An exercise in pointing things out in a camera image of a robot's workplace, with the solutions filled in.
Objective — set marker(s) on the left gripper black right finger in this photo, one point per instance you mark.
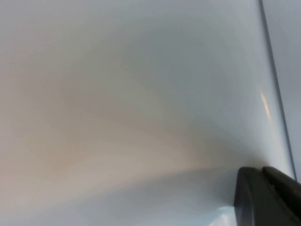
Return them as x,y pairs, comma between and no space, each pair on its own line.
287,190

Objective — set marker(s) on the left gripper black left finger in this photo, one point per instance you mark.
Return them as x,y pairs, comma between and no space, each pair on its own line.
251,202

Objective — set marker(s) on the white printed book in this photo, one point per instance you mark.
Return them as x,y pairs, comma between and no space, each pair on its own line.
117,94

